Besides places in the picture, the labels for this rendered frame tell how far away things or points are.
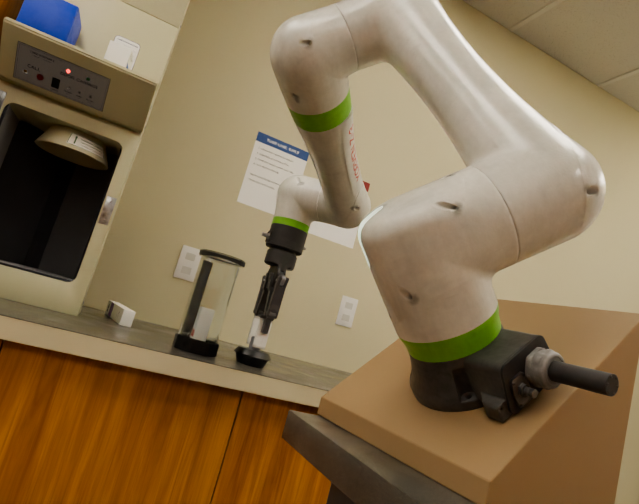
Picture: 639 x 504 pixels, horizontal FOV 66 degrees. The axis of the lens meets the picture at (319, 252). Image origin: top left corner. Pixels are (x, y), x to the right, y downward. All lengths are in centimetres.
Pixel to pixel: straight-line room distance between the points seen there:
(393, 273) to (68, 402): 69
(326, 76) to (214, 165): 101
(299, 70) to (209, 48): 112
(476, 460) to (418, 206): 27
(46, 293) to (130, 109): 47
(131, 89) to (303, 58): 56
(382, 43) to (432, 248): 40
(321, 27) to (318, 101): 11
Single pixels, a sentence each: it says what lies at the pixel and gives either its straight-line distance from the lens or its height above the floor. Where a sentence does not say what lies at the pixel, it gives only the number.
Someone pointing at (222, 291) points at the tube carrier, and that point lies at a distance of 111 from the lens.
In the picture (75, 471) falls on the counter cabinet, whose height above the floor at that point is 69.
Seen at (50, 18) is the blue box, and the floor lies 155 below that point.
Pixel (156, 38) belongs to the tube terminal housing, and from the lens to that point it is 142.
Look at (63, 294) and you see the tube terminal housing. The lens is 129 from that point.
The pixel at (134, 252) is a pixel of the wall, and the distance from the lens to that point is 172.
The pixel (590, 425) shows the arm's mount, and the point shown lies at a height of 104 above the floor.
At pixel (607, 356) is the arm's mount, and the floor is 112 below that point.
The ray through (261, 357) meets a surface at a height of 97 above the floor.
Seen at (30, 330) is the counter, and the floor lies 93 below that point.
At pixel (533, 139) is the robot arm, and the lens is 63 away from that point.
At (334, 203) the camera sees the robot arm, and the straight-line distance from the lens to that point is 109.
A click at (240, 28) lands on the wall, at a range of 198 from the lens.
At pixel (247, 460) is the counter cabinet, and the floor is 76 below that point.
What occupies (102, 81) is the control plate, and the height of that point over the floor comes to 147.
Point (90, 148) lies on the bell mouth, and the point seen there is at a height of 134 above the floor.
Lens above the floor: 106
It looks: 9 degrees up
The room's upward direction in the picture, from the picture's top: 16 degrees clockwise
